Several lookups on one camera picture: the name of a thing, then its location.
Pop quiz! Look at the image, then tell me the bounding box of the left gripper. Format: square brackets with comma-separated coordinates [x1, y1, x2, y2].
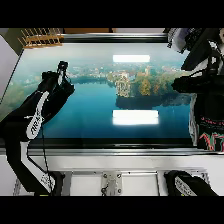
[41, 70, 76, 98]

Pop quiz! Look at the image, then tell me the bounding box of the black printed garment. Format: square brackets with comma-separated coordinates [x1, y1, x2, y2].
[189, 93, 224, 153]

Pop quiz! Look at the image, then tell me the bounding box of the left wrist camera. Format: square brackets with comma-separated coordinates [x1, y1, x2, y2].
[57, 60, 70, 78]

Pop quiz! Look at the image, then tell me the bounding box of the black cable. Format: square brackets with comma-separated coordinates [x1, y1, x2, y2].
[39, 120, 54, 193]

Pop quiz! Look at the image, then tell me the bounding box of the silver frame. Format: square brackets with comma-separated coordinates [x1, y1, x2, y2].
[0, 146, 224, 197]

